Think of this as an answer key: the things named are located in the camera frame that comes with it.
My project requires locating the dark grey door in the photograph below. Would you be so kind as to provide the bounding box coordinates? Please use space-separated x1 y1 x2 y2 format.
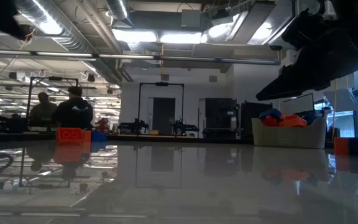
152 97 177 136

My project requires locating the grey ceiling box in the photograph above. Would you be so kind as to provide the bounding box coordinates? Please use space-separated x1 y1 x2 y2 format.
180 8 203 29

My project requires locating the silver round ceiling duct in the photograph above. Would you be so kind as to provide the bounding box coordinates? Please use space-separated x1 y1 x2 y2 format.
105 0 131 20
14 0 126 85

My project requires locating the large red building block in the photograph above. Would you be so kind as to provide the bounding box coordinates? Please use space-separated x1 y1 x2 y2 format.
261 114 285 127

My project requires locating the white angled shade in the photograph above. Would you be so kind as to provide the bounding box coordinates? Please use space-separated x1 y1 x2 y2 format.
323 88 358 113

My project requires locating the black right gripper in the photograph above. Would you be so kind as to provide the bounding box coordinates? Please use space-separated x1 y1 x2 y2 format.
255 9 358 101

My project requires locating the white plastic bin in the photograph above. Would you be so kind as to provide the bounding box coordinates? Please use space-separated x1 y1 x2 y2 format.
252 117 328 149

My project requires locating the bright ceiling light panel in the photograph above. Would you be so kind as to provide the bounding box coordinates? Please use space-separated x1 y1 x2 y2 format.
111 29 204 44

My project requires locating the yellow hanging cord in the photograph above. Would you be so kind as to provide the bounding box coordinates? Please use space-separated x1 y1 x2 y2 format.
332 79 339 141

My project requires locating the black aluminium table frame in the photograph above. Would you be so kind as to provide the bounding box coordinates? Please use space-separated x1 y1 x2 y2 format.
106 134 335 149

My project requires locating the silver ceiling air unit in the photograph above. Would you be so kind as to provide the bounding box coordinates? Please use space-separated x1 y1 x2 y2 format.
247 0 298 50

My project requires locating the small orange building block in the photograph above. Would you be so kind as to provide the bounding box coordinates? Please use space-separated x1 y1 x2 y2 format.
333 137 350 156

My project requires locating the black ceiling device yellow cable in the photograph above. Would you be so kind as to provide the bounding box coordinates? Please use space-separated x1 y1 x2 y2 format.
19 26 37 50

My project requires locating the large orange building block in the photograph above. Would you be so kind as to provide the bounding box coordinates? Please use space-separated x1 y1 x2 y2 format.
55 126 85 146
278 113 308 128

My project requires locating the long grey ceiling pipe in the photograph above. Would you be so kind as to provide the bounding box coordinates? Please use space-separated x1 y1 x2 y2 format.
0 49 282 65

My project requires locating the person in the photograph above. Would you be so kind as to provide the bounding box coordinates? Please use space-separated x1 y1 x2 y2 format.
51 86 94 130
28 91 58 127

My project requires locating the red background machine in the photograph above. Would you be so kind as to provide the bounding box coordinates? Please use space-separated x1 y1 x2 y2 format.
97 117 111 134

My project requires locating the white board on stand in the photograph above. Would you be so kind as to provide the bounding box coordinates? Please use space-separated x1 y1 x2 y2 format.
283 92 316 116

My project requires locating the black frame stand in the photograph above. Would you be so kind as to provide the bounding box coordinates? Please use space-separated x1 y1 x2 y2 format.
137 82 185 134
25 76 80 125

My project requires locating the black monitor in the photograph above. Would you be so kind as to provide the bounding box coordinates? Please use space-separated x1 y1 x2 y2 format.
240 101 275 141

